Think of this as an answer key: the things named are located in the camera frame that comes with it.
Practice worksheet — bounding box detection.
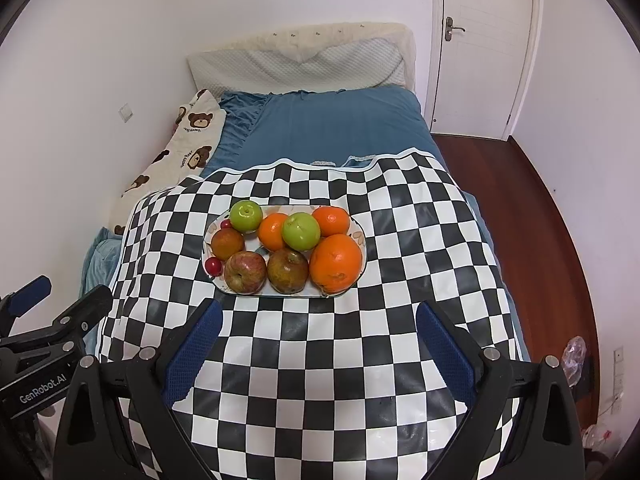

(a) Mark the cream headboard cushion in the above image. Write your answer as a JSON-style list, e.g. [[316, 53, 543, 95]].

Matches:
[[227, 21, 417, 87]]

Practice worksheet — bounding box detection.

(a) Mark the green apple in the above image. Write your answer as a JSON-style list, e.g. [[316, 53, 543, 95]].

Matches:
[[282, 212, 322, 251], [229, 200, 264, 234]]

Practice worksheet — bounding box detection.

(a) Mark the dark red apple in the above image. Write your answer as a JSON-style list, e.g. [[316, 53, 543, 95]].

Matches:
[[266, 248, 310, 295]]

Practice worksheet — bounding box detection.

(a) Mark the white door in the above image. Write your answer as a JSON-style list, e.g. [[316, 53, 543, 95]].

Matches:
[[429, 0, 544, 142]]

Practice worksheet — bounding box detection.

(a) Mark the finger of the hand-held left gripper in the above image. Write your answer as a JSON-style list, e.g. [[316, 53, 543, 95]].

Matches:
[[0, 286, 115, 361], [0, 275, 53, 322]]

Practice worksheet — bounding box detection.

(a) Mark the clear plastic wrapper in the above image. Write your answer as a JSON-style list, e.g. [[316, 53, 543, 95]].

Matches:
[[582, 424, 615, 450]]

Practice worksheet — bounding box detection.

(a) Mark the floral plate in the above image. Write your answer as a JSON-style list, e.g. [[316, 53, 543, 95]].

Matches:
[[202, 205, 369, 300]]

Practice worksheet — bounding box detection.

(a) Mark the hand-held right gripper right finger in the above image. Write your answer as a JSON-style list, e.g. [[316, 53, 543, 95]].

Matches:
[[416, 301, 586, 480]]

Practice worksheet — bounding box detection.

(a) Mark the large orange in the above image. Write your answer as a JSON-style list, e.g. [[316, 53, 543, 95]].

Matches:
[[309, 234, 363, 296]]

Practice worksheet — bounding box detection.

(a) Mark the white quilted pillow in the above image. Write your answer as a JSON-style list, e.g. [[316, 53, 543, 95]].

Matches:
[[187, 35, 408, 97]]

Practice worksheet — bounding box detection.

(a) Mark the blue bed sheet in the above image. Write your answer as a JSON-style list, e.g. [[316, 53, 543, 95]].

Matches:
[[199, 85, 532, 363]]

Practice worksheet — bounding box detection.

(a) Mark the light blue folded blanket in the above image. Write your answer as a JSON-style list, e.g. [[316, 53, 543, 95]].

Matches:
[[79, 226, 132, 313]]

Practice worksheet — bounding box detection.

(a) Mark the small orange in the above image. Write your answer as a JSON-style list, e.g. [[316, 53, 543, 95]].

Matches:
[[257, 213, 292, 253], [312, 206, 351, 239]]

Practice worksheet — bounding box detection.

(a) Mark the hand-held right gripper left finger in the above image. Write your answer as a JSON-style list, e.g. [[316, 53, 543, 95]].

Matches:
[[52, 299, 223, 480]]

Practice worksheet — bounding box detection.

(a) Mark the brown red pomegranate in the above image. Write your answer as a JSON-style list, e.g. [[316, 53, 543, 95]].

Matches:
[[210, 228, 246, 261]]

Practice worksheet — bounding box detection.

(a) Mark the clear plastic bag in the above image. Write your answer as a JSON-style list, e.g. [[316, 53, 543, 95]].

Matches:
[[561, 336, 587, 387]]

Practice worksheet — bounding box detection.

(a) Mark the black white checkered cloth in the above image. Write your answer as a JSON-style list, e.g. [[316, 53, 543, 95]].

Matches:
[[97, 147, 523, 480]]

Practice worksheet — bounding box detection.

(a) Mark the bear print blanket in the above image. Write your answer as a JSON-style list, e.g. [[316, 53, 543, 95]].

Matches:
[[107, 89, 229, 237]]

